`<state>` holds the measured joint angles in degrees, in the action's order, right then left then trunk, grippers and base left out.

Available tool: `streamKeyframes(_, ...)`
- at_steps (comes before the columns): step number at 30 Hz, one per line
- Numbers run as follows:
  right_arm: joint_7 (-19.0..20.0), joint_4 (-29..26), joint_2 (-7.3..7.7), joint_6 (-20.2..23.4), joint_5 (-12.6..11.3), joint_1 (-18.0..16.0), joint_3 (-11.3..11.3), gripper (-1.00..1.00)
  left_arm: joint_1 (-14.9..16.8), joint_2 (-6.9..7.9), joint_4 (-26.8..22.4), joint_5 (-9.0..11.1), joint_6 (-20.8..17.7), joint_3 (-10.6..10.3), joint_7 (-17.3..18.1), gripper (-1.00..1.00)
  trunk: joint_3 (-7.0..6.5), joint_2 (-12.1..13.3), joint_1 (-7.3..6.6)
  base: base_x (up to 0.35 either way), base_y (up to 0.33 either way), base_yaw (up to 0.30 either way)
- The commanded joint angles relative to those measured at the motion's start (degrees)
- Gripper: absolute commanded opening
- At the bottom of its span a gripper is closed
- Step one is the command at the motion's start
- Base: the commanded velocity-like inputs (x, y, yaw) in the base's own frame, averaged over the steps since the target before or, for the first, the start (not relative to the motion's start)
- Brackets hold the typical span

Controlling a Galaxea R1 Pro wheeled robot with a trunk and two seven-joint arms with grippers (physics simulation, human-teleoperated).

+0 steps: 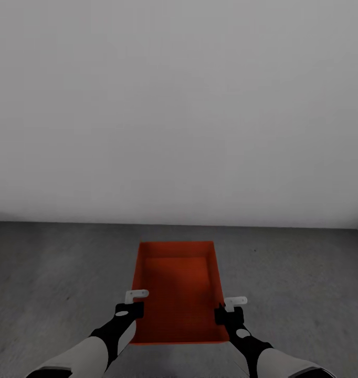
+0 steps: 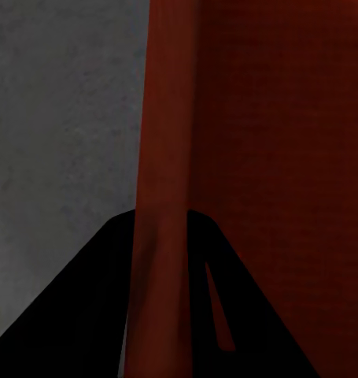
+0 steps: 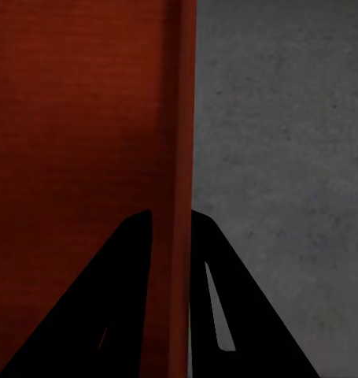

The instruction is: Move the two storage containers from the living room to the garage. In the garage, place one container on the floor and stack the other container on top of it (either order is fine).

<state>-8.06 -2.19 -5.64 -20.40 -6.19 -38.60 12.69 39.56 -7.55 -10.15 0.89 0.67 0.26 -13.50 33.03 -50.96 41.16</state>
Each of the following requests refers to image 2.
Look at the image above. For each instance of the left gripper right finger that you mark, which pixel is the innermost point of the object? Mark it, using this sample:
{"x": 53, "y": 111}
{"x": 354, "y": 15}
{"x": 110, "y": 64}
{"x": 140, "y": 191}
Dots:
{"x": 264, "y": 346}

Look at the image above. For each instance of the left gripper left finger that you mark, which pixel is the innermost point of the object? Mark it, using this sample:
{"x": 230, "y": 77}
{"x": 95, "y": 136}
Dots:
{"x": 75, "y": 327}

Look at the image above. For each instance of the storage box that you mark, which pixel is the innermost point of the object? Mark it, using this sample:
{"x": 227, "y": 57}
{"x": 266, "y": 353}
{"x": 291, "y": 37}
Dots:
{"x": 249, "y": 116}

